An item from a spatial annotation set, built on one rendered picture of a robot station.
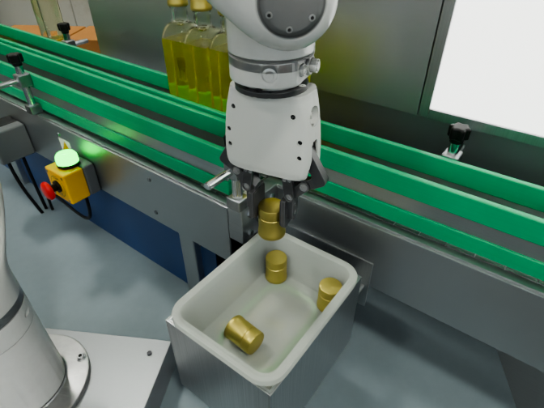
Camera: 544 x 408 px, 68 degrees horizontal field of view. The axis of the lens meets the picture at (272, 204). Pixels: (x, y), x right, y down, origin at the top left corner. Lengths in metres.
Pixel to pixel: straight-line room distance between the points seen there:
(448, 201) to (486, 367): 0.40
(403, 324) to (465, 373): 0.13
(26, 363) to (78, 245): 0.47
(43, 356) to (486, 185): 0.68
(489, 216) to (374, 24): 0.34
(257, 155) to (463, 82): 0.36
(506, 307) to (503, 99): 0.29
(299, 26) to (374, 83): 0.44
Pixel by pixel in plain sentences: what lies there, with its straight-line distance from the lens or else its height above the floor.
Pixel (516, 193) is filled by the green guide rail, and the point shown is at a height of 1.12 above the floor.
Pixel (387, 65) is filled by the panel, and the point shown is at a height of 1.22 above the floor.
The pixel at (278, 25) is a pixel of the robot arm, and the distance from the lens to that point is 0.30.
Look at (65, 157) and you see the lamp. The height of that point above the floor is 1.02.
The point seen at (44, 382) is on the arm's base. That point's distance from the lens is 0.74.
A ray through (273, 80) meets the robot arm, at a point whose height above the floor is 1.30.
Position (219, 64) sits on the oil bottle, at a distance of 0.71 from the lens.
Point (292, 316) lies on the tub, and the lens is 0.62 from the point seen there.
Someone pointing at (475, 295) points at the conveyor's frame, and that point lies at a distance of 0.63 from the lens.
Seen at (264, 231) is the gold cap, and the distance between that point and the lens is 0.51.
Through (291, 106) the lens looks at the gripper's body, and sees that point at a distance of 0.40.
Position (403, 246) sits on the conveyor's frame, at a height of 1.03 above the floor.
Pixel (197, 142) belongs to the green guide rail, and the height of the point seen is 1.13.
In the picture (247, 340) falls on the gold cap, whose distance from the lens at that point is 0.56.
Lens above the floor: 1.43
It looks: 37 degrees down
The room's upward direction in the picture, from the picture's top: straight up
